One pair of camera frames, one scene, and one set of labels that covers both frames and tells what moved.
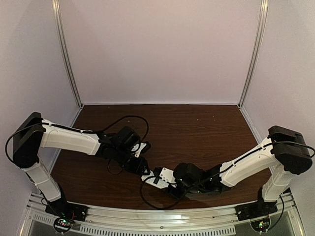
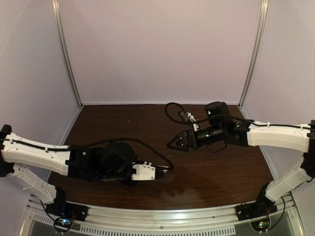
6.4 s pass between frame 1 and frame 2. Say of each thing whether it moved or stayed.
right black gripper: moved
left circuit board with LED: stayed
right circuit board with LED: stayed
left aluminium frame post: stayed
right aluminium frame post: stayed
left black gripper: moved
